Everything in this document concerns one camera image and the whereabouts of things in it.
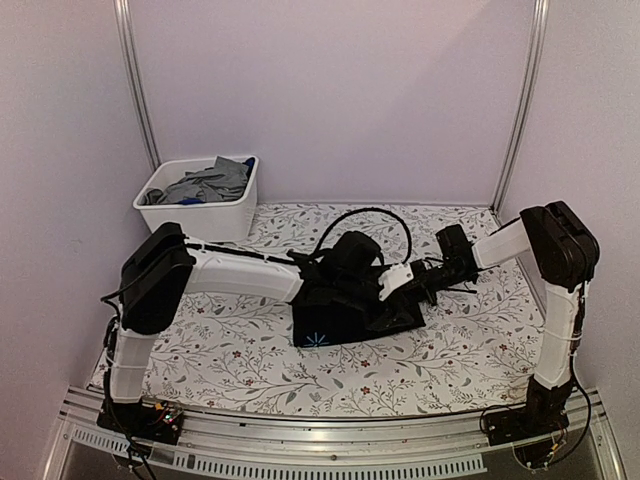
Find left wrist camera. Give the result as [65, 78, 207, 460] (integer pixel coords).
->
[321, 231, 415, 302]

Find white plastic laundry bin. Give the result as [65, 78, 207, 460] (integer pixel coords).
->
[133, 156, 261, 242]

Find right aluminium frame post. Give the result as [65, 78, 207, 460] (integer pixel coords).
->
[490, 0, 550, 214]

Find aluminium front rail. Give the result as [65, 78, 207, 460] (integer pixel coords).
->
[42, 387, 630, 479]

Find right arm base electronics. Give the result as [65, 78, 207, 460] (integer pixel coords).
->
[479, 406, 569, 470]

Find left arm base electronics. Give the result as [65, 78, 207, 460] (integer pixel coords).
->
[97, 401, 184, 445]

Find left aluminium frame post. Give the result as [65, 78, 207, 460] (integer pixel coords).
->
[113, 0, 161, 172]

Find aluminium frame post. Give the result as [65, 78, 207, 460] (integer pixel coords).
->
[113, 0, 161, 172]
[490, 0, 550, 214]

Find blue garment in bin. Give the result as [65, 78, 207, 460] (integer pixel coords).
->
[243, 157, 256, 169]

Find grey garment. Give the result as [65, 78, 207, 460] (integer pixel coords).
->
[140, 156, 254, 205]

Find floral tablecloth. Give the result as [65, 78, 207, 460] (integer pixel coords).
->
[85, 201, 564, 418]

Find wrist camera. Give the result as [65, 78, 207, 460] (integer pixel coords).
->
[436, 224, 472, 261]
[321, 231, 415, 302]

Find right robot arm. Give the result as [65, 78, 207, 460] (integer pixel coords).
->
[410, 201, 600, 436]

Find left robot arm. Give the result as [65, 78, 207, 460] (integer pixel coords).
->
[103, 222, 425, 434]

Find black t-shirt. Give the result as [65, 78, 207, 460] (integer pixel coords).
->
[290, 298, 425, 348]

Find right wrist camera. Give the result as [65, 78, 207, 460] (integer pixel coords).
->
[436, 224, 472, 261]

